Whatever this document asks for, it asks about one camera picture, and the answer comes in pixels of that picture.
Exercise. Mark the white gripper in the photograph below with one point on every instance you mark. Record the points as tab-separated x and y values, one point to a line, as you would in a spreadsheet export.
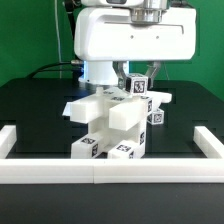
127	30

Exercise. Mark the white tagged cube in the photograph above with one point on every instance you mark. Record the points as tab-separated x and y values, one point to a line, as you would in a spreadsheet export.
156	117
136	84

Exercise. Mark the white chair back frame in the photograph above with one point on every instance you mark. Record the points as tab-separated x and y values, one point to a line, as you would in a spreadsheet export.
122	109

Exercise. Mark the white chair seat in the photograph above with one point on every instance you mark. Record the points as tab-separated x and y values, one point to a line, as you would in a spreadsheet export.
137	133

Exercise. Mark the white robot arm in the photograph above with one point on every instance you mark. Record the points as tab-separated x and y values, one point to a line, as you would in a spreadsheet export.
102	72

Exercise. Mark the white U-shaped fence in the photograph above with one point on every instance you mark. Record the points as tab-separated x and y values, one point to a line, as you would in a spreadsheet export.
155	170

